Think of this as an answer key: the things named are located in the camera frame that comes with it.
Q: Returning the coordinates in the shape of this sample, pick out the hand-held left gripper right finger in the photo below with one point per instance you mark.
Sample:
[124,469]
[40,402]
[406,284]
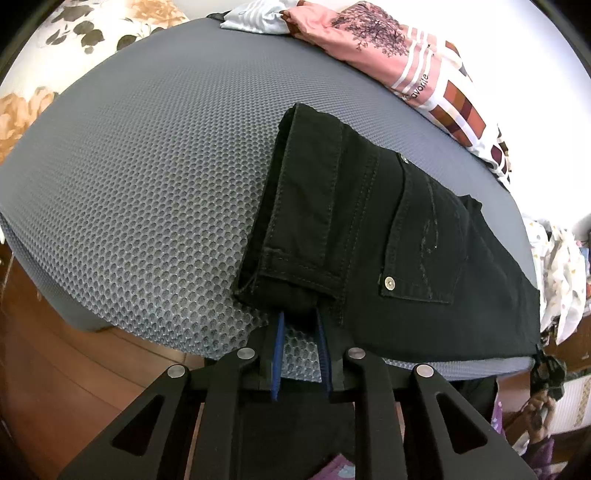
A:
[324,355]

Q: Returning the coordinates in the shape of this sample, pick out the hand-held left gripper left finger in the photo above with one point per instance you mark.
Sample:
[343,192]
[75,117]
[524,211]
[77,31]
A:
[278,360]

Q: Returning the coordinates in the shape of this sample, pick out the black pants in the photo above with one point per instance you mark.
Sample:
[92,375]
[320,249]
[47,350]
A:
[369,230]

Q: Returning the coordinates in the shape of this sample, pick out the person's right forearm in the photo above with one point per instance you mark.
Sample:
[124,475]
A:
[540,452]

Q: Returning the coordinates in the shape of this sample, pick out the person's right hand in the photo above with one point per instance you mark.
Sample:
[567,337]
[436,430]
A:
[535,410]

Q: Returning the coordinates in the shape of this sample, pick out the white radiator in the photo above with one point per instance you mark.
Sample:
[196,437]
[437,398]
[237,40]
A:
[572,406]

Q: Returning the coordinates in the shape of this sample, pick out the white printed cloth pile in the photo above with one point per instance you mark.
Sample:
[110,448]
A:
[558,277]

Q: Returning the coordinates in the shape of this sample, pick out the person's purple garment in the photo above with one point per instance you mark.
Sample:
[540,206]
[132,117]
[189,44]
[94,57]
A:
[337,468]

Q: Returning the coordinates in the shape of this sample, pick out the grey mesh mattress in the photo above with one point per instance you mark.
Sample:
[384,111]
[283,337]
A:
[138,184]

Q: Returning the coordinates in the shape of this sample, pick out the pink patterned pillow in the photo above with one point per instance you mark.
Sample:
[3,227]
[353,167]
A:
[369,41]

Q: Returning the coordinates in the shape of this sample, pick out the white striped cloth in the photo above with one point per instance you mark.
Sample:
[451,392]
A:
[258,18]

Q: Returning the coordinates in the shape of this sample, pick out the floral pillow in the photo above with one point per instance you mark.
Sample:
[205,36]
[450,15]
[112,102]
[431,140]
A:
[115,18]

